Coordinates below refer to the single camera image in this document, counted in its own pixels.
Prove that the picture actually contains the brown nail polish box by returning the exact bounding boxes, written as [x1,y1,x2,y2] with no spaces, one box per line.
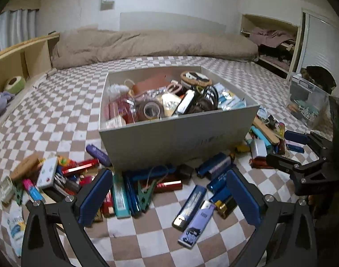
[105,115,126,129]

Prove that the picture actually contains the medicine sachet on bed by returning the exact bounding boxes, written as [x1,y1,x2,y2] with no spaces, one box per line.
[7,206,26,257]

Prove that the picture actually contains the white plug adapter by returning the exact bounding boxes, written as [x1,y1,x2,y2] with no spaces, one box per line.
[0,176,14,205]

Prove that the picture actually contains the red slim lighter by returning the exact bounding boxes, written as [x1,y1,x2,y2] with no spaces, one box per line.
[62,158,99,177]

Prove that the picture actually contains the long wooden case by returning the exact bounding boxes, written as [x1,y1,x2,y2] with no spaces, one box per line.
[253,116,280,145]

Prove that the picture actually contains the teal lighter left pile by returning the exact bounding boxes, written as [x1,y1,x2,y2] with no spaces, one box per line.
[112,173,131,219]

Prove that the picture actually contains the clear plastic storage box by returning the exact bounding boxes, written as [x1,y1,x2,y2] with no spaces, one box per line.
[287,74,329,129]

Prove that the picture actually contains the white charger adapter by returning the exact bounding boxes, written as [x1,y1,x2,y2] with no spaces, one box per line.
[250,139,267,158]

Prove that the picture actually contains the lavender anime lighter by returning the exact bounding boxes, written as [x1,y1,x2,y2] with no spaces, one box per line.
[178,200,216,249]

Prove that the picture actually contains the purple lighter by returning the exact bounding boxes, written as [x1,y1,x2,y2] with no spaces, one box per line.
[86,144,112,167]

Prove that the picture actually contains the green clip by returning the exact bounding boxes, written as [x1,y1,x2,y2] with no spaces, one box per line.
[137,180,157,212]

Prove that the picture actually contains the dark blue printed lighter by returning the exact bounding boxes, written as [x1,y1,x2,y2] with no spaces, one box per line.
[172,185,206,231]

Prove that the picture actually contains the checkered bed sheet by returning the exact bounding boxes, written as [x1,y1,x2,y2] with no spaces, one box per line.
[0,56,307,266]

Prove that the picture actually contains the medicine sachet in box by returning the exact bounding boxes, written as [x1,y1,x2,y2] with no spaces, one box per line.
[214,83,247,110]

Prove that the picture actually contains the closet shelf with clothes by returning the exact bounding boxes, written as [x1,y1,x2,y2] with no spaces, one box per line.
[241,14,302,79]

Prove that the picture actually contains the white shoe box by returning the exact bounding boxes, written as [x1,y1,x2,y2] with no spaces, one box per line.
[98,66,259,171]

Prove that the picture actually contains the green avocado plush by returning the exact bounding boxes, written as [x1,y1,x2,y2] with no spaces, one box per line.
[4,76,26,95]

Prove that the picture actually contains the brown tape roll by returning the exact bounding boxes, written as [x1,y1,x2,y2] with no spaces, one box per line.
[136,100,165,121]

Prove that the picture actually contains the round panda tin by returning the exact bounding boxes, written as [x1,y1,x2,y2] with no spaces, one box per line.
[180,71,213,87]

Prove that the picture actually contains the brown leather wallet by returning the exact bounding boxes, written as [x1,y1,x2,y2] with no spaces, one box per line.
[132,74,170,96]

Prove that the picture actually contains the wooden bedside shelf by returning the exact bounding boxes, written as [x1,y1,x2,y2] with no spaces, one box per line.
[0,32,60,91]

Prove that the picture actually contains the beige quilted duvet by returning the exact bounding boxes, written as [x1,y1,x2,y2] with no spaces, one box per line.
[51,28,259,69]

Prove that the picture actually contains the grey curtain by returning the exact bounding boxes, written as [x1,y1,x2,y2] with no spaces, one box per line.
[0,10,38,52]

